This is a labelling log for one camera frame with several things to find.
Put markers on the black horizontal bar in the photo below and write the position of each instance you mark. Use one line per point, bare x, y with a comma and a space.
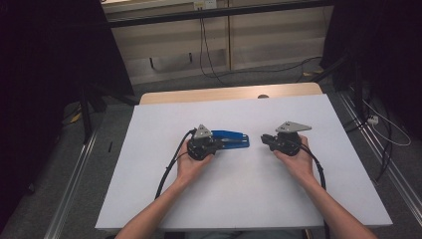
215, 13

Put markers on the white wall socket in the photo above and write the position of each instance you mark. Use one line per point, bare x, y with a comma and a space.
205, 4

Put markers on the small black floor object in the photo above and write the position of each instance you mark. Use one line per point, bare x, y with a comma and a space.
110, 147

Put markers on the dark curtain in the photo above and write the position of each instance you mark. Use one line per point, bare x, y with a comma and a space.
43, 66
381, 40

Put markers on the person's left hand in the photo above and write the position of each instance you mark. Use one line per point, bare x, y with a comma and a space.
189, 169

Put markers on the black wall bracket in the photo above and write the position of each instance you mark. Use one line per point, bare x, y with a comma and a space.
190, 57
151, 63

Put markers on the white power strip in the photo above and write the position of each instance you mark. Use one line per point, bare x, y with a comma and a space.
373, 119

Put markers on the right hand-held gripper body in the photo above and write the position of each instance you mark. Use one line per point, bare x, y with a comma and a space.
287, 142

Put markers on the blue stapler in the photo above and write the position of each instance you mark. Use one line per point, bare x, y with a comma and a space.
237, 136

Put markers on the metal floor rail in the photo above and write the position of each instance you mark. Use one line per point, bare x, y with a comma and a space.
381, 149
69, 189

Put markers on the white table cover sheet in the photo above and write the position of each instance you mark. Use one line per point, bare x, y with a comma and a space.
232, 192

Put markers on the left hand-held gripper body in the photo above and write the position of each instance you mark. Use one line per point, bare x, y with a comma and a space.
200, 147

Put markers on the person's right hand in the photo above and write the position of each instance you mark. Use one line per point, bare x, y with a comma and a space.
298, 164

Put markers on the black metal stand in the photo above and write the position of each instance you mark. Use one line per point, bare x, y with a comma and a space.
356, 83
87, 116

